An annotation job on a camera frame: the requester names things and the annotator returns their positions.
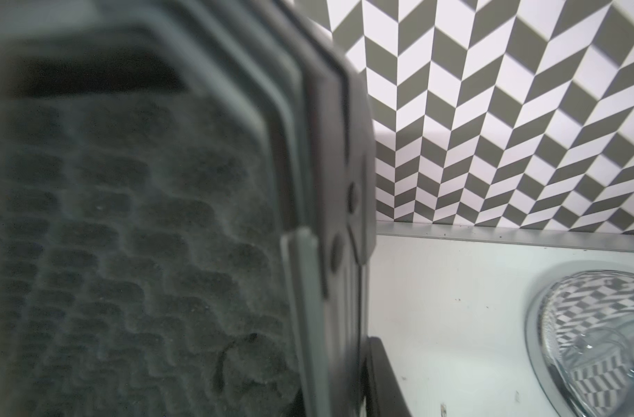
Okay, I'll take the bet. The black poker case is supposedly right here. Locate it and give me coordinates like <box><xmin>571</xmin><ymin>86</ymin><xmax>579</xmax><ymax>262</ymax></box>
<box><xmin>0</xmin><ymin>1</ymin><xmax>375</xmax><ymax>416</ymax></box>

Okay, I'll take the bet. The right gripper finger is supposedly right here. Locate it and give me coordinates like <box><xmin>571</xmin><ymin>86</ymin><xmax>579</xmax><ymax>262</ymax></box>
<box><xmin>365</xmin><ymin>337</ymin><xmax>412</xmax><ymax>417</ymax></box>

